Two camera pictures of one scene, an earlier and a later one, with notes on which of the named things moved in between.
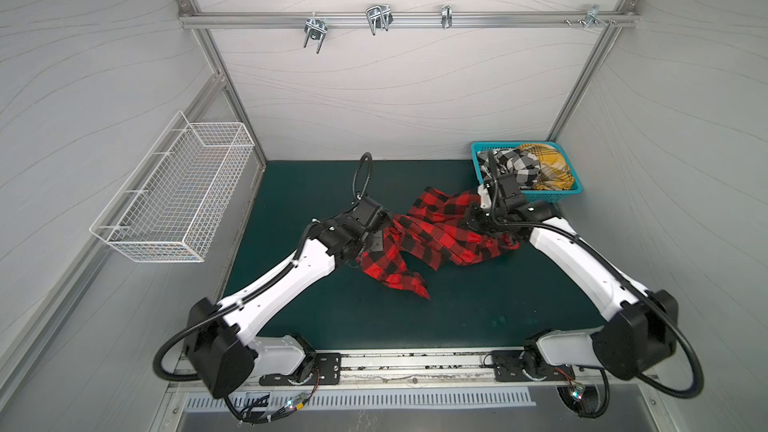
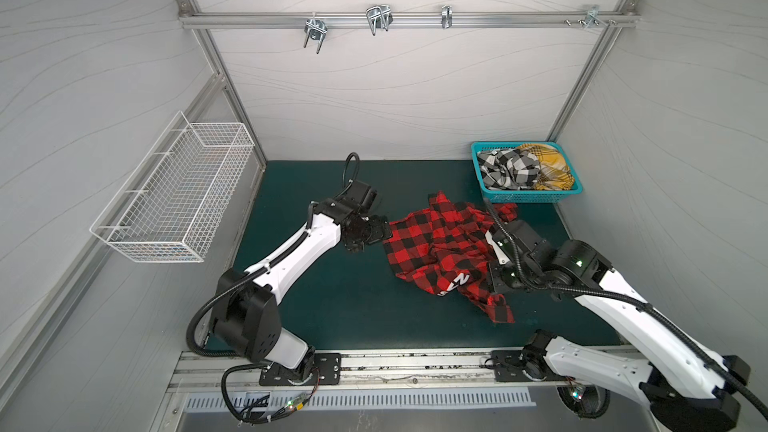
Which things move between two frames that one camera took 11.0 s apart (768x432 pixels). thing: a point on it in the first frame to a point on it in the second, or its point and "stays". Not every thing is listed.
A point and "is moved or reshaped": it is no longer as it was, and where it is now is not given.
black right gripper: x=480 y=219 to x=501 y=276
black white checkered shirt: x=511 y=161 stays
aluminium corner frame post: x=190 y=13 stays
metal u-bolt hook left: x=315 y=28 stays
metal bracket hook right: x=594 y=16 stays
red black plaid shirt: x=435 y=225 is moved or reshaped
